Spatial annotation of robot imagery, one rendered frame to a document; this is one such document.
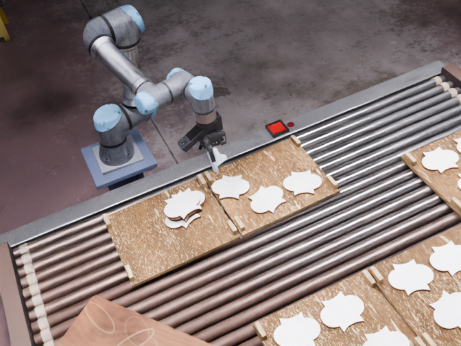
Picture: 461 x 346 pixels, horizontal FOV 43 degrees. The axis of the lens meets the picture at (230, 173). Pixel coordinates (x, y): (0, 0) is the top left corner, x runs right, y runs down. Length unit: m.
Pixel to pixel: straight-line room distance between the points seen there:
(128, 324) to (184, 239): 0.43
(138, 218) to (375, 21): 3.17
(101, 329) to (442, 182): 1.30
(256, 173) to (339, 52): 2.40
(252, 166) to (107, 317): 0.84
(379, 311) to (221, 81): 2.76
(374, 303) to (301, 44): 3.02
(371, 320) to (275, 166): 0.74
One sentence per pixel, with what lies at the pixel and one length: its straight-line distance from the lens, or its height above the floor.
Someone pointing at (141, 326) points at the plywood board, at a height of 1.04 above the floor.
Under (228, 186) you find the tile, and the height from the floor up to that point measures 0.95.
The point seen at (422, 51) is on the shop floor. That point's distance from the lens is 4.57.
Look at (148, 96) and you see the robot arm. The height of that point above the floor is 1.43.
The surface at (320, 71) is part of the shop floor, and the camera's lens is 4.34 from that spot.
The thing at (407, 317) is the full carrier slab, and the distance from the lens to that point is 1.90.
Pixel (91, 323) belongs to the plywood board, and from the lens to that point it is 1.86.
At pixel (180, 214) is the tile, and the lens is 2.11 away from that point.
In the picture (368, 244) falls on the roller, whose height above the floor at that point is 0.92.
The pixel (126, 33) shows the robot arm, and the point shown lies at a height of 1.45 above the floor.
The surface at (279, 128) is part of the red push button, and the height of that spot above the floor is 0.93.
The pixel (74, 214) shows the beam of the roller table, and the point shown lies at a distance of 2.33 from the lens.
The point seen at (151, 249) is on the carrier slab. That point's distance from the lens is 2.10.
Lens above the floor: 2.56
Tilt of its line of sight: 45 degrees down
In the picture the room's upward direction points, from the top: 9 degrees counter-clockwise
